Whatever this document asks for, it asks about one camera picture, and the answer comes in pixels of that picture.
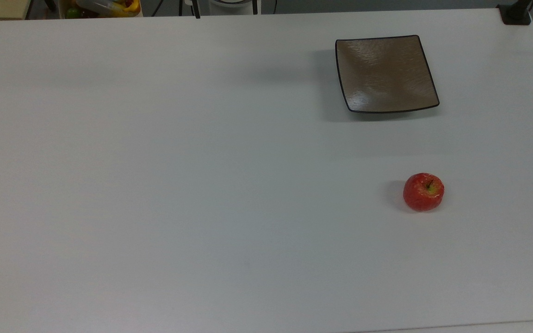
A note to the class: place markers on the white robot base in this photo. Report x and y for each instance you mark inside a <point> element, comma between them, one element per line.
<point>234,8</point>

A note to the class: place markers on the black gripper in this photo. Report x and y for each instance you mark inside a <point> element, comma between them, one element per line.
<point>188,2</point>

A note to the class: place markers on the white adjacent table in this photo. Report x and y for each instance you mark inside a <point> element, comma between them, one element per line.
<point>479,327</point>

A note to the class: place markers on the clear box of toy fruit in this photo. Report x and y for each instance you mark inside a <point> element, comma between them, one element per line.
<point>102,8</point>

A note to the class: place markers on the black clamp mount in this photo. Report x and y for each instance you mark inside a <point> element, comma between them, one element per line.
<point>515,14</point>

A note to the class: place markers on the square brown ceramic plate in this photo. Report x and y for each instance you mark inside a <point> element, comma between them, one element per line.
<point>384,74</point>

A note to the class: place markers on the red apple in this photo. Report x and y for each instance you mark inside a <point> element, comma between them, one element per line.
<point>423,194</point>

